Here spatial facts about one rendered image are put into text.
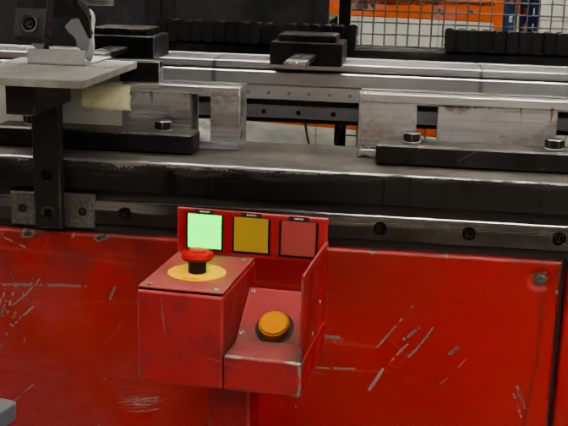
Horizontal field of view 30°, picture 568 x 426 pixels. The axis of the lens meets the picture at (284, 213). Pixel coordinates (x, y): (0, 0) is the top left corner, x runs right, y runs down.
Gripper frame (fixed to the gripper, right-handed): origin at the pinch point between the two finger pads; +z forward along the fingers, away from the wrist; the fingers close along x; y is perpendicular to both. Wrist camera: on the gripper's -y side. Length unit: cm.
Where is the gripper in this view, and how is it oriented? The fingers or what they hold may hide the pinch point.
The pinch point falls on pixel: (66, 56)
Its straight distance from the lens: 159.5
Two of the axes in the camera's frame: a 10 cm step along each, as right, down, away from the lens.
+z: 0.6, 5.9, 8.0
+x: -9.9, -0.6, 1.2
